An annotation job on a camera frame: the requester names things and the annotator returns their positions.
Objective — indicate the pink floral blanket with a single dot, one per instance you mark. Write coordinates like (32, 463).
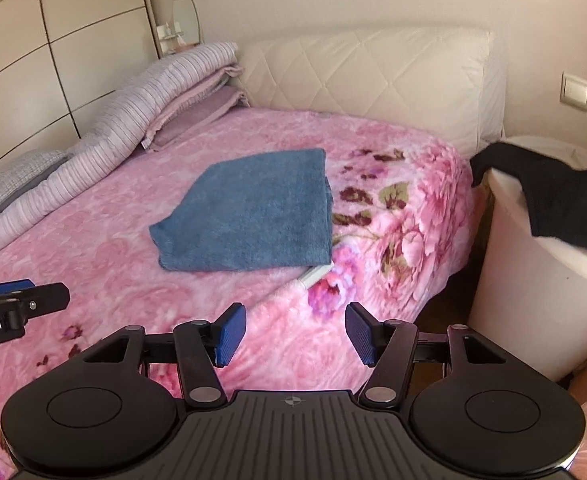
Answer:
(98, 220)

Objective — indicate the pink folded sheet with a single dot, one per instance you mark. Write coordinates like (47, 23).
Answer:
(193, 115)

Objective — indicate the wall light switch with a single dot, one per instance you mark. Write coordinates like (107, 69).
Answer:
(576, 91)

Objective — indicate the blue jeans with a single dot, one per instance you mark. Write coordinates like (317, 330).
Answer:
(253, 210)

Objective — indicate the lilac striped quilt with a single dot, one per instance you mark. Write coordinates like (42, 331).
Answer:
(123, 110)

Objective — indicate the cream wardrobe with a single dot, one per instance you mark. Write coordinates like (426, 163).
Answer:
(48, 35)

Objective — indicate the white quilted headboard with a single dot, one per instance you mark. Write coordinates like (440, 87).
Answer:
(373, 75)

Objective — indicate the black cloth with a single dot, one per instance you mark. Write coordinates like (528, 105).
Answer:
(553, 195)

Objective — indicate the white round bedside cabinet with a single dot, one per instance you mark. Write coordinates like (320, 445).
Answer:
(523, 300)

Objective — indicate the oval wall mirror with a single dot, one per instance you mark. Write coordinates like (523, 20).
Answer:
(186, 15)

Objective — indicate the grey checked pillow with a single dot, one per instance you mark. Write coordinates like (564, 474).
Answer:
(18, 175)

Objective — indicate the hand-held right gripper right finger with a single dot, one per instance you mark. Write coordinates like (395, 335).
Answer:
(361, 332)

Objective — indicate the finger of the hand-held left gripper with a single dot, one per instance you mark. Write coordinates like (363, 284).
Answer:
(3, 289)

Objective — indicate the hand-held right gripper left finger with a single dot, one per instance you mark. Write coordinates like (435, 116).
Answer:
(231, 332)

